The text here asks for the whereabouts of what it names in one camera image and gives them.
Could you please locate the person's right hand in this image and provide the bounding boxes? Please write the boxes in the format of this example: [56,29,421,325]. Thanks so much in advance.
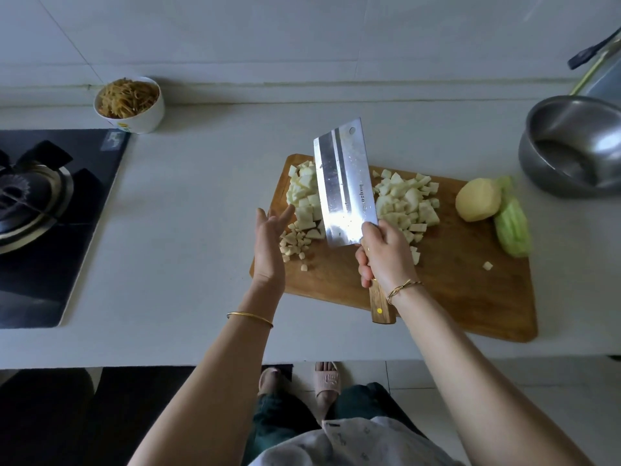
[354,219,419,295]

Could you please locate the person's left hand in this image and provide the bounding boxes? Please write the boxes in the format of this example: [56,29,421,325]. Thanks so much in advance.
[250,203,296,307]

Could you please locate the pile of garlic cloves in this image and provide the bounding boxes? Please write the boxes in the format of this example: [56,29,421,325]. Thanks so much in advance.
[278,230,316,272]

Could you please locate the pile of white diced vegetable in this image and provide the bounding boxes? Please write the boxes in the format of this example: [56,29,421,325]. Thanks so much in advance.
[371,168,496,272]

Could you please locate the cleaver with wooden handle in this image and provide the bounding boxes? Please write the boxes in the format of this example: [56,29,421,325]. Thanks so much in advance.
[312,118,398,326]

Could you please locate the peeled yellow potato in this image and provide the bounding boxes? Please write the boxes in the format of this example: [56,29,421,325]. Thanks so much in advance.
[454,177,504,224]

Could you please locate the peeled green cucumber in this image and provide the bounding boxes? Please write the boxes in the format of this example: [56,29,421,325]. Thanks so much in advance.
[493,176,535,260]

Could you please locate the person's left forearm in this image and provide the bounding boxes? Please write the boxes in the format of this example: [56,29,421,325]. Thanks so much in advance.
[126,296,278,466]

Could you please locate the person's right forearm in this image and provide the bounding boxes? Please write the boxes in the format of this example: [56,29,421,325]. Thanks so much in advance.
[388,284,593,466]

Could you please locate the person's left foot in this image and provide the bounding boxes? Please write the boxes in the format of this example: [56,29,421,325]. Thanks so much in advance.
[258,366,289,396]

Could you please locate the person's foot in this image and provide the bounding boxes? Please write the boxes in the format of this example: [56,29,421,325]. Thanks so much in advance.
[310,361,343,414]
[258,366,289,396]

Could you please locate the person's right foot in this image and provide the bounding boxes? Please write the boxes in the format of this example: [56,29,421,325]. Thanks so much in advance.
[310,361,343,414]

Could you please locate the gold bangle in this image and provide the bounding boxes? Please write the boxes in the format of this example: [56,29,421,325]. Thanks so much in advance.
[226,310,276,329]

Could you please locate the wooden cutting board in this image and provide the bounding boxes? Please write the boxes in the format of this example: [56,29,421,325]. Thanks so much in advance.
[248,153,539,344]

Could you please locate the dark green trousers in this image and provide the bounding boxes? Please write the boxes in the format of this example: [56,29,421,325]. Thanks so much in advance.
[241,381,428,466]

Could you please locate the white patterned garment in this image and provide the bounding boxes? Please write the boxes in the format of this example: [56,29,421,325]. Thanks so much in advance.
[247,415,467,466]

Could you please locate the white bowl of noodles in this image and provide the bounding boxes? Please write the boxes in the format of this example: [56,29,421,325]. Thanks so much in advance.
[93,76,166,135]

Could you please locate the black gas stove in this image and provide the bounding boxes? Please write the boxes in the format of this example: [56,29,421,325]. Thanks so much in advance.
[0,128,132,330]

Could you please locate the deep stainless steel bowl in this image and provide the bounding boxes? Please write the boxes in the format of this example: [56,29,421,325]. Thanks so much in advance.
[517,94,621,200]

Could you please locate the braided cord bracelet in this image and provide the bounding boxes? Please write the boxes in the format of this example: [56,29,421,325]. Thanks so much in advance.
[385,277,424,307]

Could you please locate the wall tap with hose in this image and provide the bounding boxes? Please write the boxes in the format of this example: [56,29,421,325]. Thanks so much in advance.
[567,27,621,71]

